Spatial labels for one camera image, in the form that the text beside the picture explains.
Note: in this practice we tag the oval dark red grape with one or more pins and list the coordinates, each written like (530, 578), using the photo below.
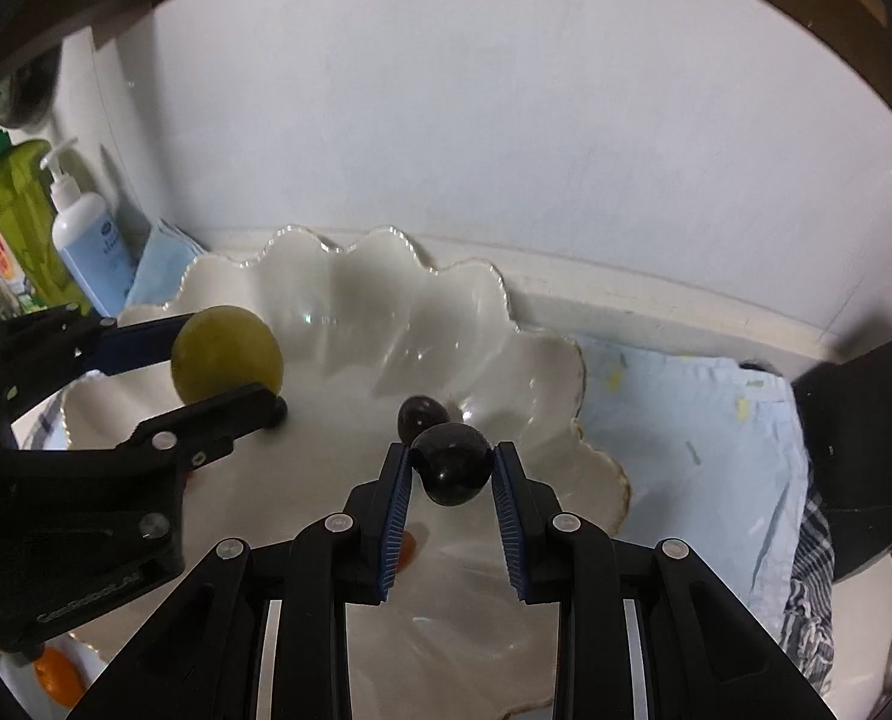
(420, 412)

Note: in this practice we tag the dark purple plum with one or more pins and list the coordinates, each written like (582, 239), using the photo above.
(450, 465)

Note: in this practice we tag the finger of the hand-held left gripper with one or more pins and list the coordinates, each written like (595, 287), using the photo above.
(221, 416)
(142, 345)

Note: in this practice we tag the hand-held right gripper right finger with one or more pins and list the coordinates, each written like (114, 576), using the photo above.
(507, 525)

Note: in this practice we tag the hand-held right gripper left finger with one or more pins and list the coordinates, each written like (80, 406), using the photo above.
(397, 525)

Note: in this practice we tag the mandarin orange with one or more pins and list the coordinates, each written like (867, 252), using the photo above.
(408, 549)
(57, 679)

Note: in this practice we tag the green dish soap bottle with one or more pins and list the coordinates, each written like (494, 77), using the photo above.
(18, 225)

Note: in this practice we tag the white scalloped ceramic bowl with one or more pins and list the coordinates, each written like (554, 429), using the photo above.
(341, 330)

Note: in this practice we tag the light blue pump bottle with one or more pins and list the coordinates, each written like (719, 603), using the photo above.
(89, 247)

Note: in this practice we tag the light blue patterned cloth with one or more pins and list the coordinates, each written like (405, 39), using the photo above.
(678, 450)

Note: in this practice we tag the dark plaid fringed cloth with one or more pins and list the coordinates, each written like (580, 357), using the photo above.
(810, 592)

